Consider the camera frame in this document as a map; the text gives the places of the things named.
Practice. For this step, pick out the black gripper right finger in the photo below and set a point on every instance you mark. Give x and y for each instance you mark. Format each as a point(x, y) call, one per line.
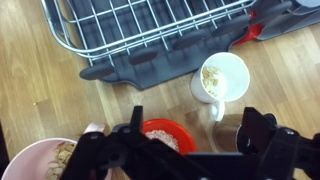
point(256, 128)

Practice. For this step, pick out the sliced nuts heap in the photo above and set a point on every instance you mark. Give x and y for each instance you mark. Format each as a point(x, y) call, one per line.
point(210, 80)
point(61, 160)

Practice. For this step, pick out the white mug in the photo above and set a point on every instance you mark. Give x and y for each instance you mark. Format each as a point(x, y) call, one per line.
point(233, 78)

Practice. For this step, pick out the white rice heap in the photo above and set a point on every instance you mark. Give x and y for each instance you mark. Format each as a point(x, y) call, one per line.
point(165, 136)

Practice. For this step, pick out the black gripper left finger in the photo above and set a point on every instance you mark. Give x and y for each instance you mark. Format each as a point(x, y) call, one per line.
point(136, 116)

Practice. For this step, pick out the stainless steel cup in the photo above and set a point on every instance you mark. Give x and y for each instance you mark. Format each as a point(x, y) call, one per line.
point(225, 133)

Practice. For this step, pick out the grey plastic tub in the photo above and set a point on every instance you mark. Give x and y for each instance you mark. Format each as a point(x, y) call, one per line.
point(293, 23)

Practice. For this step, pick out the small red bowl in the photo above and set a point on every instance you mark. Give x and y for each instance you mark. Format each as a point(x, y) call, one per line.
point(183, 136)

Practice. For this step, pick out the small red plastic piece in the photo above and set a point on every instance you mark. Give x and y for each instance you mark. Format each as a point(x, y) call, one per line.
point(250, 33)

